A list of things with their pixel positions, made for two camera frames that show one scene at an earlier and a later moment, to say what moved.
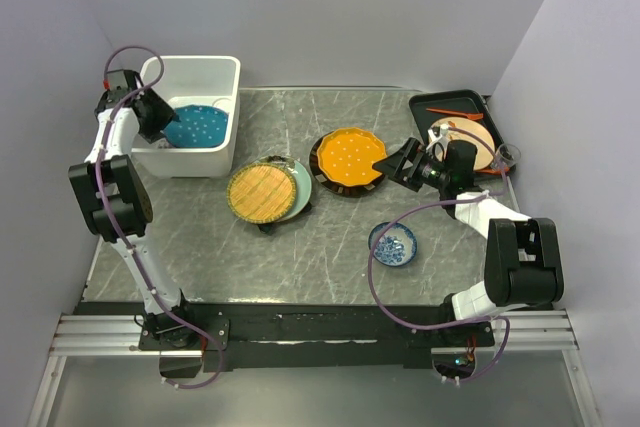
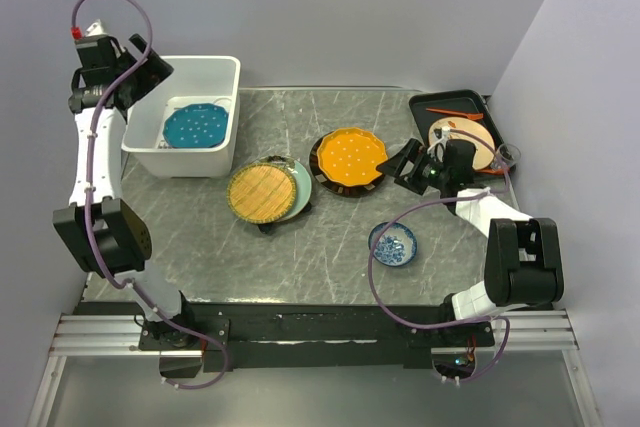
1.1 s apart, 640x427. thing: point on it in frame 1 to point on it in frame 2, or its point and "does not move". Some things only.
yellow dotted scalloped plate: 346,155 does not move
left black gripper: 165,115 to 154,72
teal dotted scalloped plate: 198,126 does not move
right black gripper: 394,164 does not move
